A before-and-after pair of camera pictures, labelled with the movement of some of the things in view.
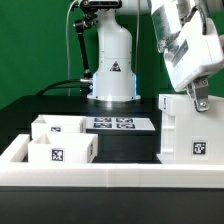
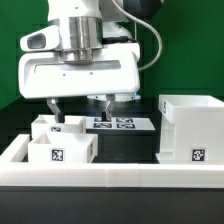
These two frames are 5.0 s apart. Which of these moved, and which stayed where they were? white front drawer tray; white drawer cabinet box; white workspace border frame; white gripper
Moved: white gripper
Stayed: white workspace border frame; white drawer cabinet box; white front drawer tray
